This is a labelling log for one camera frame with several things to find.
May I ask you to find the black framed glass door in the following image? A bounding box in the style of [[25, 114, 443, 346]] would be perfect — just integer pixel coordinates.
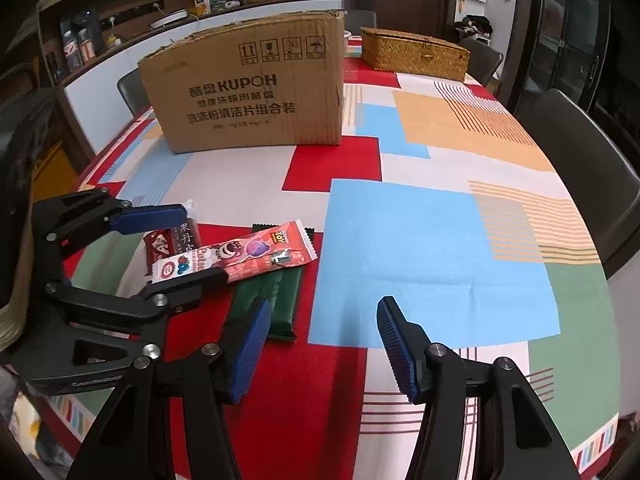
[[515, 0, 626, 126]]

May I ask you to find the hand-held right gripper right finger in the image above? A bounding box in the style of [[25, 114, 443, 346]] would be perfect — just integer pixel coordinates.
[[375, 295, 584, 480]]

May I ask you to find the dark green snack packet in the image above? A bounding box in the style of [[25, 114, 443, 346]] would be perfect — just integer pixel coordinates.
[[230, 221, 319, 343]]

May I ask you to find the white round tray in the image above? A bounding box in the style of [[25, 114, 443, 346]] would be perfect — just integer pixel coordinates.
[[150, 9, 189, 29]]

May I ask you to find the brown cardboard box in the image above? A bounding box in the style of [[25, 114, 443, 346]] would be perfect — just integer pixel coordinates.
[[137, 9, 347, 155]]

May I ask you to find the dark wooden wall shelf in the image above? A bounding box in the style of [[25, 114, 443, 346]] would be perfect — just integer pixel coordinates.
[[37, 0, 351, 91]]

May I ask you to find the woven wicker basket with lid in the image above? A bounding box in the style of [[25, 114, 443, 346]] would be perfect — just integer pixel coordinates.
[[360, 26, 471, 82]]

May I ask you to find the small dark red snack packet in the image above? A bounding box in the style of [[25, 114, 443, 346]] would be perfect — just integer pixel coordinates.
[[143, 230, 176, 276]]

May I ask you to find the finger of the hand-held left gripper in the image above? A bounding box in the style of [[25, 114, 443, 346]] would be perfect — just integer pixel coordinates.
[[46, 266, 229, 377], [32, 187, 188, 261]]

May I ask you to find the grey dining chair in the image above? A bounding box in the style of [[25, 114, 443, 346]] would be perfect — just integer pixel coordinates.
[[116, 67, 151, 117], [460, 37, 505, 88], [515, 88, 640, 281], [344, 9, 386, 36]]

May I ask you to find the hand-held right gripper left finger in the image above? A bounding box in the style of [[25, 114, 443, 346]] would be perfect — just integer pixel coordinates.
[[65, 297, 274, 480]]

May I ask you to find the clear bottle with red label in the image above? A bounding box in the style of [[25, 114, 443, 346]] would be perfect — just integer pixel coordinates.
[[75, 25, 97, 63], [60, 30, 83, 73]]

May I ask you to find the long pink white snack packet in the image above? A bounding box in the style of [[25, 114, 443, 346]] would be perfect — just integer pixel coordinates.
[[151, 219, 319, 288]]

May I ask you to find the black bag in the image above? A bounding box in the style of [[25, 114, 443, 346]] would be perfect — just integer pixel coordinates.
[[455, 15, 494, 39]]

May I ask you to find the dark brown snack packet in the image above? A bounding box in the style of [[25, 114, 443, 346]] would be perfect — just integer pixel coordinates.
[[170, 200, 202, 256]]

